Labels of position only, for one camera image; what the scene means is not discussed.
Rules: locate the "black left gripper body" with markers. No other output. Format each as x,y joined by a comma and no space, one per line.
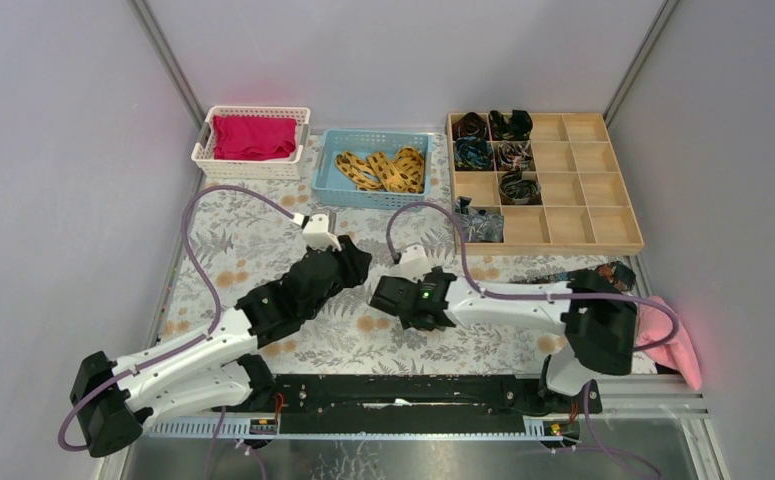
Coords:
345,266

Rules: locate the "dark red rolled tie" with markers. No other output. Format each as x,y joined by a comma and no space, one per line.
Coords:
471,125

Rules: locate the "blue floral rolled tie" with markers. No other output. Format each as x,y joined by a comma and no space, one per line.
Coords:
472,154

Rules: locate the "wooden compartment organizer tray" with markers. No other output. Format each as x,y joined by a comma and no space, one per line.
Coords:
586,208

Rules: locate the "magenta cloth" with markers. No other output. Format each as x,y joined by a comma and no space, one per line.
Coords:
249,138

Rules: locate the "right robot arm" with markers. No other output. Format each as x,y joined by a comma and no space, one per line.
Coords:
597,322

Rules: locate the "brown paisley rolled tie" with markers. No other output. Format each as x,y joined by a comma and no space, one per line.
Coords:
514,156

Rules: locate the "dark grey rolled tie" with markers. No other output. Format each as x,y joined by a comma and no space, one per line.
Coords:
516,188

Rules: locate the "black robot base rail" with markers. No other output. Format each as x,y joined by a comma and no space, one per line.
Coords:
417,404

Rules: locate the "black floral rolled tie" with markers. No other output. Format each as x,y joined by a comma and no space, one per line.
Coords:
515,127

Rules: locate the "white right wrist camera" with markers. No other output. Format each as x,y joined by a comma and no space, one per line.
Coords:
411,263

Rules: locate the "floral patterned table mat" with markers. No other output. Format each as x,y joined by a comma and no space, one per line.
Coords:
242,239

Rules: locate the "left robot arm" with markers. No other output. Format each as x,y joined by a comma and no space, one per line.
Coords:
114,401

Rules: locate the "dark floral pattern tie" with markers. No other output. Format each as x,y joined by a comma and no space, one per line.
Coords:
619,275

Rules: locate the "light blue plastic basket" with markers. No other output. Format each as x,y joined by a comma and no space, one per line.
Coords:
332,188

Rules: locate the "grey leaf pattern tie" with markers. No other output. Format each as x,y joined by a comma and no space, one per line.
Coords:
478,225

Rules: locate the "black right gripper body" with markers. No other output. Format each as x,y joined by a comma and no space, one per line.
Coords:
408,322

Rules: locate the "white plastic basket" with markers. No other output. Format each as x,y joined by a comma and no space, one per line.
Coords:
290,168

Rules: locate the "yellow insect pattern tie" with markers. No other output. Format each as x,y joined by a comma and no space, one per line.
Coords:
377,172

